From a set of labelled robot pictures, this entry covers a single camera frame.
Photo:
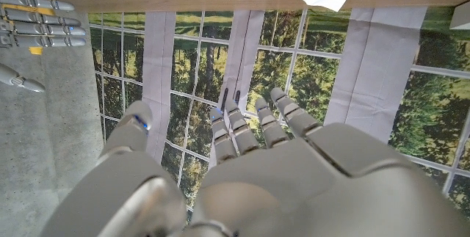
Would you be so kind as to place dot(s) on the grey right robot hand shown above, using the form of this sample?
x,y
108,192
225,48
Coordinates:
x,y
36,28

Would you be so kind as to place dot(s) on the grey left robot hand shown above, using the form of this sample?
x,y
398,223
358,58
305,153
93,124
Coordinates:
x,y
293,185

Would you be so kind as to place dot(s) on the printed forest window backdrop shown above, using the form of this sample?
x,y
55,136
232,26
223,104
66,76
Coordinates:
x,y
312,75

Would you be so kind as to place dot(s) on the white power socket box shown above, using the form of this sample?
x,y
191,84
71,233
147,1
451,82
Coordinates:
x,y
460,16

